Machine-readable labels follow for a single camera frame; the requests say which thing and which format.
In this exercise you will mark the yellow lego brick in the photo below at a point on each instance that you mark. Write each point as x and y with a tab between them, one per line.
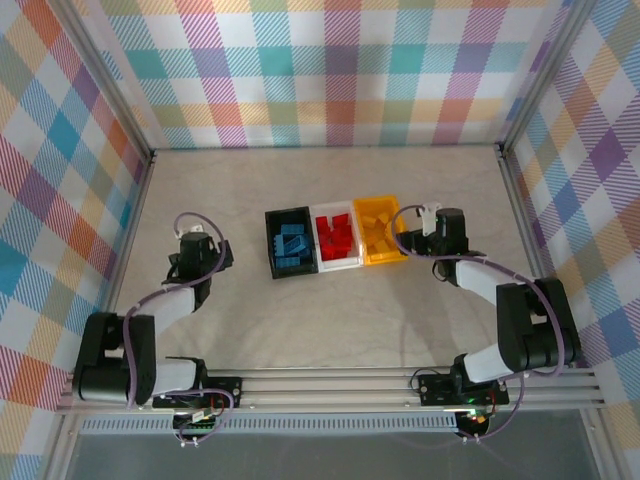
387	231
381	246
368	221
385	218

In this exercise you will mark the blue lego brick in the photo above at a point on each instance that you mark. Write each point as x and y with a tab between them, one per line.
303	249
292	263
292	229
277	243
290	241

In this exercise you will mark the red lego brick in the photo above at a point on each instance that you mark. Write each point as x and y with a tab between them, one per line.
345	235
327	235
328	250
322	223
341	220
346	251

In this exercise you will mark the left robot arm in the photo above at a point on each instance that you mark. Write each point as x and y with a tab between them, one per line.
110	350

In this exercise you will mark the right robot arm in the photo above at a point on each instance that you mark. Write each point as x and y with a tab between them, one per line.
525	320

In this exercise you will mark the yellow plastic bin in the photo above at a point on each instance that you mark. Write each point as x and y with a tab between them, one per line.
380	259

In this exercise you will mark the black plastic bin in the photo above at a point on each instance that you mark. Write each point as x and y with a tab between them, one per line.
270	265

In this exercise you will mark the white plastic bin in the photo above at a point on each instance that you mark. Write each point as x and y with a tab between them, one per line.
340	263

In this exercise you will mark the black controller board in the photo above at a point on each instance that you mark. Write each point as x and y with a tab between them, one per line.
475	422
197	426

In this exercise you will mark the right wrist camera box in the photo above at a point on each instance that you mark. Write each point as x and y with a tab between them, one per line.
430	212

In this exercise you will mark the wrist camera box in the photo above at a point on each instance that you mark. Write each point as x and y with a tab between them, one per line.
191	229
430	212

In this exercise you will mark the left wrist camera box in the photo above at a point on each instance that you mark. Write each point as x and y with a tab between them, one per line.
191	229

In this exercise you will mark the aluminium side rail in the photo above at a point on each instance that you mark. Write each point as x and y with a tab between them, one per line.
134	210
520	210

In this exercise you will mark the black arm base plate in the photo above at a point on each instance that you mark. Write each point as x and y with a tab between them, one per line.
230	390
435	390

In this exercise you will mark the aluminium mounting rail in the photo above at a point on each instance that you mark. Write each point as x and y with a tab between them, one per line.
325	387

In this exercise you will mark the aluminium frame post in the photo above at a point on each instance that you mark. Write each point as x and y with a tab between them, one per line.
107	80
544	75

